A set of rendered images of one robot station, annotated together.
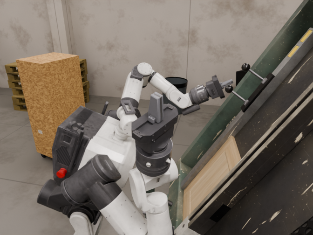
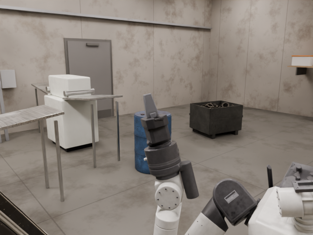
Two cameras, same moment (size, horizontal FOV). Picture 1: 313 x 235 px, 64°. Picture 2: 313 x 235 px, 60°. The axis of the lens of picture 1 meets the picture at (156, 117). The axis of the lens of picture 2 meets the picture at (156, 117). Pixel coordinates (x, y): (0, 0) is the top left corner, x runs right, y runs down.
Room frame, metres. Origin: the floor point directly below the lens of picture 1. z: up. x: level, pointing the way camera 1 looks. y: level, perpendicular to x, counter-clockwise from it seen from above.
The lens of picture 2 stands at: (0.91, -0.55, 1.74)
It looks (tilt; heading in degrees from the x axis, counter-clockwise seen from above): 13 degrees down; 126
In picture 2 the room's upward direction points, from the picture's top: straight up
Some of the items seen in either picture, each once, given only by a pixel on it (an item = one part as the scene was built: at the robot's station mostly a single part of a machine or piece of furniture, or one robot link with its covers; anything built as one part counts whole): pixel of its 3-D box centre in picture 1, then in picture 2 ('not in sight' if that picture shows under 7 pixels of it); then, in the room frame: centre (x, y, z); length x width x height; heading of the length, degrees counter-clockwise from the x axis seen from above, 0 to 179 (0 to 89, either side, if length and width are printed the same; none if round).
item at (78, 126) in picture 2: not in sight; (71, 111); (-3.54, 2.66, 0.68); 2.85 x 0.71 x 1.36; 167
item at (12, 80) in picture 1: (51, 84); not in sight; (4.52, 1.96, 0.42); 1.18 x 0.81 x 0.84; 77
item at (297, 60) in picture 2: not in sight; (303, 60); (-0.33, 7.90, 1.61); 0.49 x 0.41 x 0.28; 167
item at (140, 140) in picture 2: not in sight; (153, 140); (-1.55, 2.69, 0.44); 0.59 x 0.59 x 0.89
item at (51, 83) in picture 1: (57, 109); not in sight; (2.82, 1.20, 0.63); 0.50 x 0.42 x 1.25; 151
